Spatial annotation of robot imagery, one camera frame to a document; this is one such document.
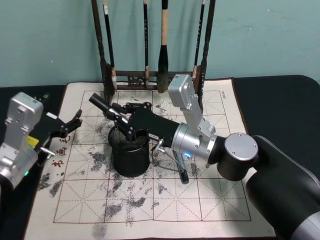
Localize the ink-stained gridded calligraphy mat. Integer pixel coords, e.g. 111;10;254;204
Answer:
23;77;277;240

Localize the black table cloth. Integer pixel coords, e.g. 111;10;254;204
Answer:
0;74;320;240

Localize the black-handled brush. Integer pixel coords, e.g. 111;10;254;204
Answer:
174;151;190;185

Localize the large tan-handled calligraphy brush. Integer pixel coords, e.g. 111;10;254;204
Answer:
156;0;171;94

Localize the black mesh brush pot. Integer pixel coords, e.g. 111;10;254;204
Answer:
107;126;151;178

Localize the thin black calligraphy brush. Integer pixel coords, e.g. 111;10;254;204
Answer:
192;0;206;80
102;0;118;91
142;0;150;89

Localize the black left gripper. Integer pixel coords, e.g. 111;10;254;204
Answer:
29;108;84;167

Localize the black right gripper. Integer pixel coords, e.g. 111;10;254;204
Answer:
105;101;181;149

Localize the thick black brush handle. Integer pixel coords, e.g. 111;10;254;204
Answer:
88;92;130;125

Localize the thin dark gripper cable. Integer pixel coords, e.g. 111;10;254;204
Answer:
149;138;185;173

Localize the dark wooden brush rack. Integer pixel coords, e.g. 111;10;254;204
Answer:
91;0;216;101

